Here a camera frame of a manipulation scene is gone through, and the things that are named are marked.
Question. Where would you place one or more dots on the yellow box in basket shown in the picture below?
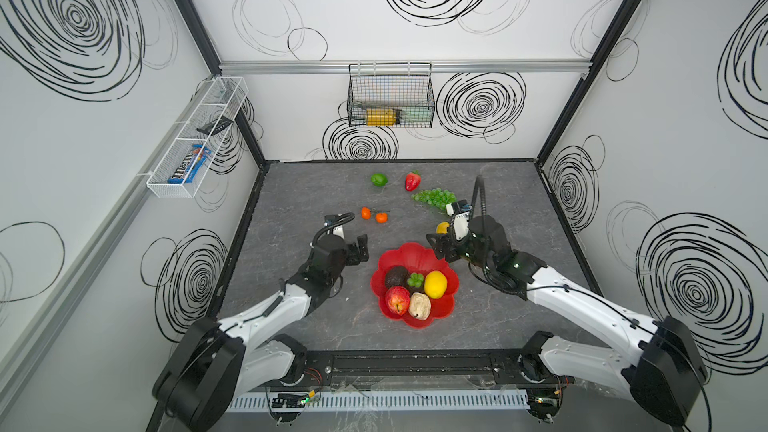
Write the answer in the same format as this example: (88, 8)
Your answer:
(382, 117)

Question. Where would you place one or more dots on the blue candy packet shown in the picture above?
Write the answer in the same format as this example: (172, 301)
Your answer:
(194, 159)

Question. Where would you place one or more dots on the green item in basket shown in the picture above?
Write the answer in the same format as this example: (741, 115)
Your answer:
(416, 116)

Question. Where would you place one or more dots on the dark avocado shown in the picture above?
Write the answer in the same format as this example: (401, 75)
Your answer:
(396, 277)

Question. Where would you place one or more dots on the black wire basket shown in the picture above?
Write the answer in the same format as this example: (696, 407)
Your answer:
(393, 85)

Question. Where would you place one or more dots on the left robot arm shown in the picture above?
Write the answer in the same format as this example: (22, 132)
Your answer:
(219, 360)

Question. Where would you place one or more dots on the beige garlic bulb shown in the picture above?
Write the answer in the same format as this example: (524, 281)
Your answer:
(419, 306)

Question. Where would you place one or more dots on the yellow lemon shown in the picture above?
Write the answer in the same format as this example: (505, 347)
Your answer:
(435, 285)

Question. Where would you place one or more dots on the green lime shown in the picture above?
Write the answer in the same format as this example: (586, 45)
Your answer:
(379, 179)

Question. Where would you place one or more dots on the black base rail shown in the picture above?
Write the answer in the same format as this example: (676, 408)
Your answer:
(414, 363)

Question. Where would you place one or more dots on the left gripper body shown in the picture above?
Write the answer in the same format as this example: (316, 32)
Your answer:
(355, 249)

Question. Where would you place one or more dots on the grey slotted cable duct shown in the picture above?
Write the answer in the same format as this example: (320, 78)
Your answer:
(350, 401)

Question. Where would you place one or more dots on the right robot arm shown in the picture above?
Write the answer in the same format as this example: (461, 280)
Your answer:
(653, 362)

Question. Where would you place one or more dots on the red apple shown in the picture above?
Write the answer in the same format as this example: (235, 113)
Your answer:
(397, 300)

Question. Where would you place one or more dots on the red flower-shaped fruit bowl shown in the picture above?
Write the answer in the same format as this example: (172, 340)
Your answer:
(415, 258)

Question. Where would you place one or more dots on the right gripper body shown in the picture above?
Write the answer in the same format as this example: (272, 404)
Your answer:
(444, 246)

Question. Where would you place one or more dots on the green grape bunch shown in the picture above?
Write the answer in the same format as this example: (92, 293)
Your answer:
(438, 198)

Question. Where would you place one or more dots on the orange tangerine right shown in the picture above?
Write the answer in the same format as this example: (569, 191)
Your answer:
(381, 217)

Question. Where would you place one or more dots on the white wire shelf basket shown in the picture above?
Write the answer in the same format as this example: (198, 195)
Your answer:
(216, 97)

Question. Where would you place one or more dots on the black remote control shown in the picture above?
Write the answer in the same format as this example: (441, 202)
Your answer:
(215, 127)

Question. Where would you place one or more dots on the red strawberry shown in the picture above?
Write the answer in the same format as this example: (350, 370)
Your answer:
(412, 181)

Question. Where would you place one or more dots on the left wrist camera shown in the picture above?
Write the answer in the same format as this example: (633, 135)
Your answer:
(334, 222)

